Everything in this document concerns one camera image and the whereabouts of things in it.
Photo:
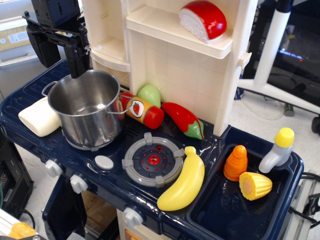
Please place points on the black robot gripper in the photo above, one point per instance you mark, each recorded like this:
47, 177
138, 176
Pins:
49, 17

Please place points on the stainless steel pot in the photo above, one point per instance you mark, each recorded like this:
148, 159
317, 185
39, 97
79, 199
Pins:
89, 108

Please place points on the yellow toy banana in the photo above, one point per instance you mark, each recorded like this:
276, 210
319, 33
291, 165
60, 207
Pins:
187, 186

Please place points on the cream toy butter block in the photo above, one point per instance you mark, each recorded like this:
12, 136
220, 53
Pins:
40, 118

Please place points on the cream toy kitchen shelf unit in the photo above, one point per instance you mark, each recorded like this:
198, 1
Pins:
142, 42

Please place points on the green toy pear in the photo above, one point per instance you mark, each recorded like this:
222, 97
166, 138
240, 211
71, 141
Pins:
151, 94

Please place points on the red strawberry jam can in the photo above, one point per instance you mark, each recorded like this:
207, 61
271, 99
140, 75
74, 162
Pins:
142, 111

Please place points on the grey left stove knob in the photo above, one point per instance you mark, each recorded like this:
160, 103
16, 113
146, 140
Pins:
53, 169

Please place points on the grey stove knob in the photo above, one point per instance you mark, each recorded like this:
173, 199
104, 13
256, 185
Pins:
53, 169
78, 184
132, 218

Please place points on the grey round stove button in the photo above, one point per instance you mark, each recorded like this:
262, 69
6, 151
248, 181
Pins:
104, 162

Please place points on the grey middle stove knob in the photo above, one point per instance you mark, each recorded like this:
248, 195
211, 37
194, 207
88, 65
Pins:
78, 184

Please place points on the grey toy stove burner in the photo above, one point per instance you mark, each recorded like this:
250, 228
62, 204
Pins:
153, 161

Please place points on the red toy cheese wedge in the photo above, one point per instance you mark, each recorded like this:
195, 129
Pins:
203, 19

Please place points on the red toy chili pepper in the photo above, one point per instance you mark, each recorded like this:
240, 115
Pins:
185, 120

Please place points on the grey right stove knob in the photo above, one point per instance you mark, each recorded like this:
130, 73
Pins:
132, 218

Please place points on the orange toy carrot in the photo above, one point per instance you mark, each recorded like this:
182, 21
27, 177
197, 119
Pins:
236, 163

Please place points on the navy toy kitchen counter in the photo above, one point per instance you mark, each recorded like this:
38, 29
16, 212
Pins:
219, 212

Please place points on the yellow toy corn piece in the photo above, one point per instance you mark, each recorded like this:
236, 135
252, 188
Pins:
254, 186

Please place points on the grey toy faucet yellow cap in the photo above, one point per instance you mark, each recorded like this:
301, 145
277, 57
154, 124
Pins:
280, 151

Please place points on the white stand frame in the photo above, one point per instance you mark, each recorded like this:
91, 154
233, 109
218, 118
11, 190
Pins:
259, 83

